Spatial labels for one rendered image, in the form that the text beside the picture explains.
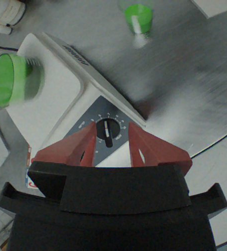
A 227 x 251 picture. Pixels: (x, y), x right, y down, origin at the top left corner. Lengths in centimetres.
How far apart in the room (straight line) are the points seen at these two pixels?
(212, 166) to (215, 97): 12
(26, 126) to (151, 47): 21
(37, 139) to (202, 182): 29
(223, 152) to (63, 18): 38
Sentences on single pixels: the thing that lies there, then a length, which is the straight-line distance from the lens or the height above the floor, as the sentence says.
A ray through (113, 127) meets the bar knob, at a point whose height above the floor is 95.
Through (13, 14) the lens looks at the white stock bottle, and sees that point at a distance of 41.
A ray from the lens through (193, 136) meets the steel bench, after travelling 22.
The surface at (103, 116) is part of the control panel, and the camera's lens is 15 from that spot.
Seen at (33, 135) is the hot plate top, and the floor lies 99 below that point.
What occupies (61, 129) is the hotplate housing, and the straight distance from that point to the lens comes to 17.
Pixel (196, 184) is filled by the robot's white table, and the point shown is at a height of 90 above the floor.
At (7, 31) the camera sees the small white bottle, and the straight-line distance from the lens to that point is 43.
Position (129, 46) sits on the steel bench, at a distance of 21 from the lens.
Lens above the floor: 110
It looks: 68 degrees down
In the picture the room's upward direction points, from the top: 134 degrees counter-clockwise
